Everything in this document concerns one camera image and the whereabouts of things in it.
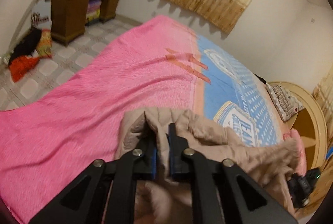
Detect beige puffer jacket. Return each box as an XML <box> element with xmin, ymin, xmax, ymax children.
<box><xmin>116</xmin><ymin>107</ymin><xmax>299</xmax><ymax>223</ymax></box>

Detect clothes pile on floor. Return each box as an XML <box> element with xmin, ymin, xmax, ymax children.
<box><xmin>3</xmin><ymin>27</ymin><xmax>52</xmax><ymax>83</ymax></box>

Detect cream round headboard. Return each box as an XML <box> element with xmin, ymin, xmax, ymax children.
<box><xmin>270</xmin><ymin>81</ymin><xmax>327</xmax><ymax>169</ymax></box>

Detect patterned pillow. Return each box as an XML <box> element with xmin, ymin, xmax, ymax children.
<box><xmin>266</xmin><ymin>83</ymin><xmax>305</xmax><ymax>122</ymax></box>

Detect pink and blue bedspread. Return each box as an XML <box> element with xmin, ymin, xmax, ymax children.
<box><xmin>1</xmin><ymin>16</ymin><xmax>285</xmax><ymax>223</ymax></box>

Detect folded fabrics under desk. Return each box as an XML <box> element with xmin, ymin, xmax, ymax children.
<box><xmin>85</xmin><ymin>0</ymin><xmax>102</xmax><ymax>24</ymax></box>

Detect white paper bag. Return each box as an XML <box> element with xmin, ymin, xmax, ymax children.
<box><xmin>30</xmin><ymin>0</ymin><xmax>52</xmax><ymax>30</ymax></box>

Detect dark wooden desk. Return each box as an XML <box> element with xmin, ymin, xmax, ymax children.
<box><xmin>42</xmin><ymin>0</ymin><xmax>129</xmax><ymax>47</ymax></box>

